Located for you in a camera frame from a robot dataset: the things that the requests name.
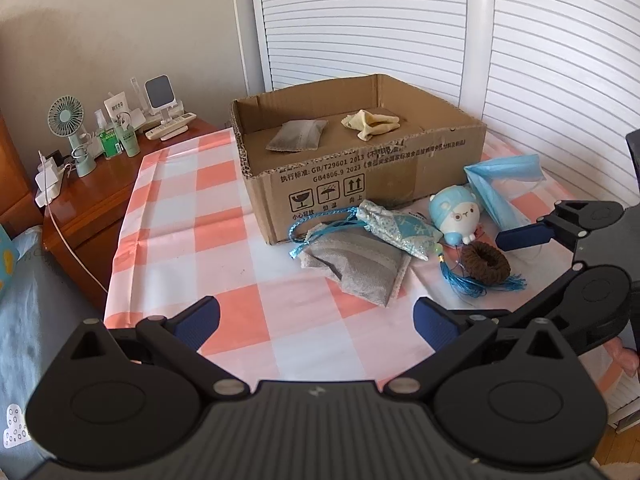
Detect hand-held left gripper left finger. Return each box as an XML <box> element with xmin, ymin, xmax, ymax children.
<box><xmin>65</xmin><ymin>296</ymin><xmax>251</xmax><ymax>402</ymax></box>

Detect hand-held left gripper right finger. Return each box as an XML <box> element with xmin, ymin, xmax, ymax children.
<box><xmin>382</xmin><ymin>296</ymin><xmax>581</xmax><ymax>402</ymax></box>

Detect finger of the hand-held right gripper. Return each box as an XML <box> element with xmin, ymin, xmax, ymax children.
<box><xmin>496</xmin><ymin>200</ymin><xmax>591</xmax><ymax>261</ymax></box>
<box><xmin>450</xmin><ymin>260</ymin><xmax>592</xmax><ymax>330</ymax></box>

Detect brown hair scrunchie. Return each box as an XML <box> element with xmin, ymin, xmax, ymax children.
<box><xmin>460</xmin><ymin>241</ymin><xmax>510</xmax><ymax>279</ymax></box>

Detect blue face mask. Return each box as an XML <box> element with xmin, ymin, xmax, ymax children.
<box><xmin>462</xmin><ymin>154</ymin><xmax>546</xmax><ymax>229</ymax></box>

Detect blue plush toy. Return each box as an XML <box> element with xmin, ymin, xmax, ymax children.
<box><xmin>429</xmin><ymin>185</ymin><xmax>486</xmax><ymax>247</ymax></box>

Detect large grey sachet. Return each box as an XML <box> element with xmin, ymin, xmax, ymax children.
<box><xmin>299</xmin><ymin>232</ymin><xmax>413</xmax><ymax>309</ymax></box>

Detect blue patterned sachet with tassel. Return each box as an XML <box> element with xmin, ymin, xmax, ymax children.
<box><xmin>286</xmin><ymin>199</ymin><xmax>528</xmax><ymax>302</ymax></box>

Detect cardboard box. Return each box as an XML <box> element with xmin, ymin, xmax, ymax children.
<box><xmin>229</xmin><ymin>74</ymin><xmax>488</xmax><ymax>246</ymax></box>

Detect person's right hand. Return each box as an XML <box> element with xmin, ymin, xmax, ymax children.
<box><xmin>612</xmin><ymin>337</ymin><xmax>640</xmax><ymax>377</ymax></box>

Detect orange checkered tablecloth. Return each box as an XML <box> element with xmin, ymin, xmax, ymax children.
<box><xmin>102</xmin><ymin>122</ymin><xmax>640</xmax><ymax>411</ymax></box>

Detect grey-blue bedding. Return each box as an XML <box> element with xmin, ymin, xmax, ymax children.
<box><xmin>0</xmin><ymin>230</ymin><xmax>108</xmax><ymax>480</ymax></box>

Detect wooden nightstand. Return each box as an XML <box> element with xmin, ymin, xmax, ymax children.
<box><xmin>34</xmin><ymin>117</ymin><xmax>218</xmax><ymax>311</ymax></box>

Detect yellow cloth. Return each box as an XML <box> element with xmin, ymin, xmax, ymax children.
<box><xmin>340</xmin><ymin>109</ymin><xmax>401</xmax><ymax>142</ymax></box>

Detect white remote control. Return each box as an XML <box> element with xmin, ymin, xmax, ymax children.
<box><xmin>145</xmin><ymin>112</ymin><xmax>198</xmax><ymax>142</ymax></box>

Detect green bottle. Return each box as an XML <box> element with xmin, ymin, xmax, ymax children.
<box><xmin>99</xmin><ymin>127</ymin><xmax>124</xmax><ymax>159</ymax></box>

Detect teal printed pillow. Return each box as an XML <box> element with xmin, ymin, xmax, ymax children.
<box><xmin>0</xmin><ymin>225</ymin><xmax>19</xmax><ymax>292</ymax></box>

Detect white curved pole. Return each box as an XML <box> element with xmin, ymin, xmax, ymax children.
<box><xmin>457</xmin><ymin>0</ymin><xmax>497</xmax><ymax>122</ymax></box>

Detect white power strip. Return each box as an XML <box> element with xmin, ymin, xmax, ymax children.
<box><xmin>34</xmin><ymin>156</ymin><xmax>69</xmax><ymax>207</ymax></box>

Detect small grey sachet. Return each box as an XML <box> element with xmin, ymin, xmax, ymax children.
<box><xmin>265</xmin><ymin>120</ymin><xmax>328</xmax><ymax>154</ymax></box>

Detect white tube with green cap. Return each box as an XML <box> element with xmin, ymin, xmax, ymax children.
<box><xmin>104</xmin><ymin>92</ymin><xmax>142</xmax><ymax>157</ymax></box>

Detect wooden headboard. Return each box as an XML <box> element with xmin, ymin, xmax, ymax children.
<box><xmin>0</xmin><ymin>115</ymin><xmax>44</xmax><ymax>238</ymax></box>

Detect white phone stand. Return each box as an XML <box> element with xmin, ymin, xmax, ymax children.
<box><xmin>142</xmin><ymin>75</ymin><xmax>187</xmax><ymax>126</ymax></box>

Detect green desk fan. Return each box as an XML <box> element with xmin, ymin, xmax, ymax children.
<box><xmin>47</xmin><ymin>97</ymin><xmax>103</xmax><ymax>178</ymax></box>

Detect white louvered closet doors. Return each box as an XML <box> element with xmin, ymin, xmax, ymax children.
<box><xmin>248</xmin><ymin>0</ymin><xmax>640</xmax><ymax>271</ymax></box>

